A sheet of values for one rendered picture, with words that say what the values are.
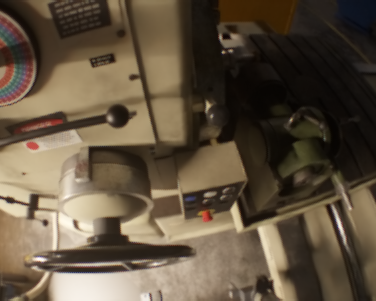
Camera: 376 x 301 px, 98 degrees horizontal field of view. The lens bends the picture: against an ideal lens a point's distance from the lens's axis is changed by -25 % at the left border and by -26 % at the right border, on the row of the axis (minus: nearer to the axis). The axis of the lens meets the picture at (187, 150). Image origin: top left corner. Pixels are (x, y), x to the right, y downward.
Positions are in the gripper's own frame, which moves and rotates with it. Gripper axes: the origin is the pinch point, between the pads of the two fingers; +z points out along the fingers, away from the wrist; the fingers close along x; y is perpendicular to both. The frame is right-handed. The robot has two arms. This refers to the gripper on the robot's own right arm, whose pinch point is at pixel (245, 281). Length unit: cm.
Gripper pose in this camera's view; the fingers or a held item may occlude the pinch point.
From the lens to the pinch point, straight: 106.6
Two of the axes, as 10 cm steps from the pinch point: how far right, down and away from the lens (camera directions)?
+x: 9.8, -1.0, 1.9
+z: -1.7, 1.6, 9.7
